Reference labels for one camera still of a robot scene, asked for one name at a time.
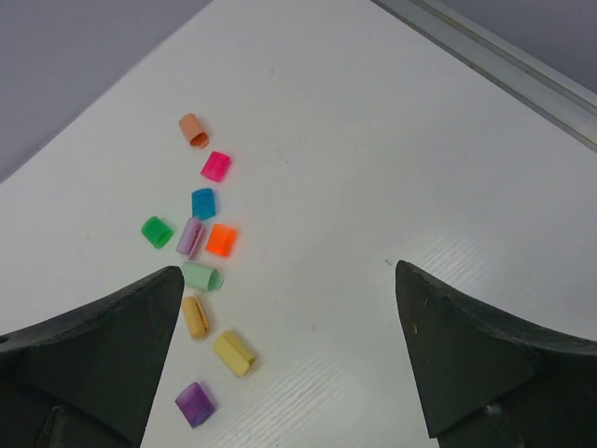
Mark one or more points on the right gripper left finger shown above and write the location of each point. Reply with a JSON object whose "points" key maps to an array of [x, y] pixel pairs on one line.
{"points": [[88, 377]]}

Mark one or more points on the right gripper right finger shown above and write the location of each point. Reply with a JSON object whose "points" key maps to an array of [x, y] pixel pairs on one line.
{"points": [[486, 378]]}

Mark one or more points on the pastel orange yellow pen cap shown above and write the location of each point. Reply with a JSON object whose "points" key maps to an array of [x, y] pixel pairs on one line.
{"points": [[195, 318]]}

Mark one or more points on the pastel green pen cap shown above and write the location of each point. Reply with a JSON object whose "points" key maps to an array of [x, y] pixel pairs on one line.
{"points": [[202, 277]]}

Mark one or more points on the pastel purple pen cap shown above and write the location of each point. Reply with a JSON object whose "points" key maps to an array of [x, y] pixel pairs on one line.
{"points": [[190, 238]]}

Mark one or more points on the bright orange pen cap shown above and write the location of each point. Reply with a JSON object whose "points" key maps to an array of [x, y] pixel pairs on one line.
{"points": [[221, 240]]}

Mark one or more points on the blue pen cap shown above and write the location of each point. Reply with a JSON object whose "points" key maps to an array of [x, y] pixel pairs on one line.
{"points": [[203, 203]]}

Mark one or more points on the pink pen cap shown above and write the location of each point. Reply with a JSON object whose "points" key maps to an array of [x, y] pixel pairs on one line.
{"points": [[216, 166]]}

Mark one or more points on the aluminium rail right side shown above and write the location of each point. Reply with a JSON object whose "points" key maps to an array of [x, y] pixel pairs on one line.
{"points": [[554, 96]]}

